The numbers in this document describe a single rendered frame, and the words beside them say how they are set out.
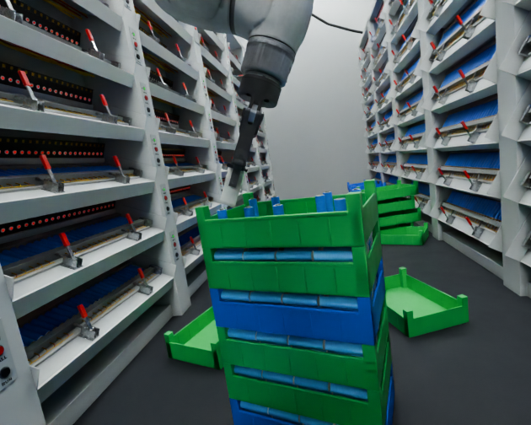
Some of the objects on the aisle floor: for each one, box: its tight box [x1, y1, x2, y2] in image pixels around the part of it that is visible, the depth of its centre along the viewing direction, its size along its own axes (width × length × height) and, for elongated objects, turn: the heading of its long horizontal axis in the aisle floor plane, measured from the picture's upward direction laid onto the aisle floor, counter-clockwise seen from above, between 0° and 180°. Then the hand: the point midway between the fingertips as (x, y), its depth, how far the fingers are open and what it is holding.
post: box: [70, 0, 191, 316], centre depth 116 cm, size 20×9×174 cm, turn 124°
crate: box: [384, 266, 469, 338], centre depth 103 cm, size 30×20×8 cm
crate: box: [164, 306, 223, 370], centre depth 103 cm, size 30×20×8 cm
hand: (232, 186), depth 59 cm, fingers open, 3 cm apart
